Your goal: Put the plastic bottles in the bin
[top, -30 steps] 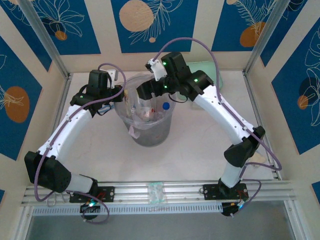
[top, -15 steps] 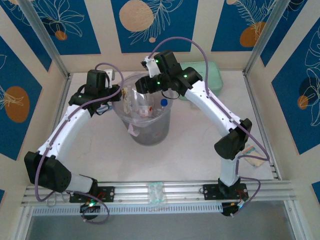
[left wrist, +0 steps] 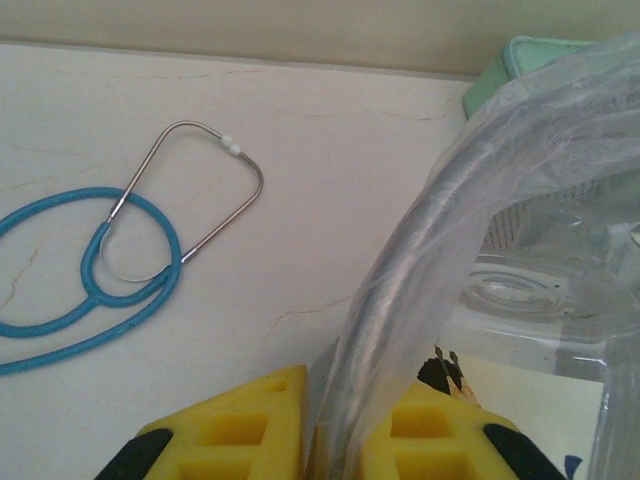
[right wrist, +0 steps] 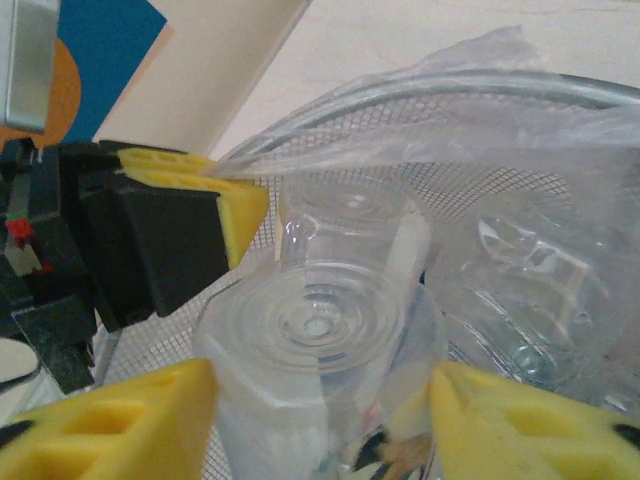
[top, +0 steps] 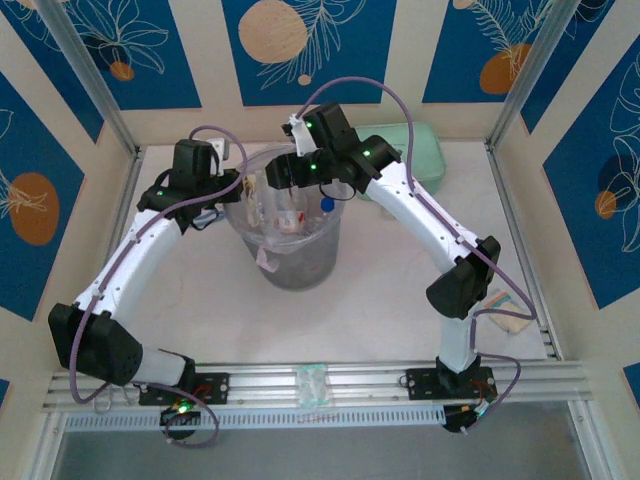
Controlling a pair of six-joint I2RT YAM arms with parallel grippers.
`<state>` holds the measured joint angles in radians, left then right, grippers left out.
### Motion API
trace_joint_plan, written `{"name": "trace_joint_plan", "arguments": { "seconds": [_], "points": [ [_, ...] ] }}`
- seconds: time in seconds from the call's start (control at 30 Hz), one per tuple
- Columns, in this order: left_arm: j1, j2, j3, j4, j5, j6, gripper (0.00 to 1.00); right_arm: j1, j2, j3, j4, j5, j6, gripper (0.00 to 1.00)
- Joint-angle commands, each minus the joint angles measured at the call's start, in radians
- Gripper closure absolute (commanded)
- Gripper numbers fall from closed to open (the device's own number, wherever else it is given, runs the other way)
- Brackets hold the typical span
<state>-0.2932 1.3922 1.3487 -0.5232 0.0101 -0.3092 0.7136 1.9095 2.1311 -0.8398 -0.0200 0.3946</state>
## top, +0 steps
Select clear plastic bottle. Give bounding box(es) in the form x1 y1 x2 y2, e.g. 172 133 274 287
243 172 265 229

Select clear plastic waste bin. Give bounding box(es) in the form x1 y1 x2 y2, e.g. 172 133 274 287
223 142 351 292

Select mint green zip pouch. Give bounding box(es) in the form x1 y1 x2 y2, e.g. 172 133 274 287
352 122 447 200

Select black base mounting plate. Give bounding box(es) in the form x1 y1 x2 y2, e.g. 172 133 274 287
404 367 497 402
138 372 232 407

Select clear packet with green print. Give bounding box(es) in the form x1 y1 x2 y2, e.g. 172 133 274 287
294 363 334 410

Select small controller board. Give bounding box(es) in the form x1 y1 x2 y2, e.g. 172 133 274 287
442 402 496 435
158 399 202 427

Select small clear packet beige contents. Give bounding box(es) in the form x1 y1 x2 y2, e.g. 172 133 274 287
483 288 534 335

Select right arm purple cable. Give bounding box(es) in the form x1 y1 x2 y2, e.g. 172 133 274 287
298 77 537 421

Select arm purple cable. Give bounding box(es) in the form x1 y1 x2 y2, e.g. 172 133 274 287
298 77 537 421
69 124 250 449

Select aluminium frame post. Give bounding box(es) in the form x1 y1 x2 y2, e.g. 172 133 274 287
34 0 139 156
483 0 584 151

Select aluminium extrusion rail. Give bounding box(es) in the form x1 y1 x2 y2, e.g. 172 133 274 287
42 360 591 416

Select slotted grey cable duct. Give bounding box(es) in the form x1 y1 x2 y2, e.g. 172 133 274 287
62 403 447 435

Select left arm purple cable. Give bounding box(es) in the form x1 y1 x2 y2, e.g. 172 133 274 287
69 124 250 449

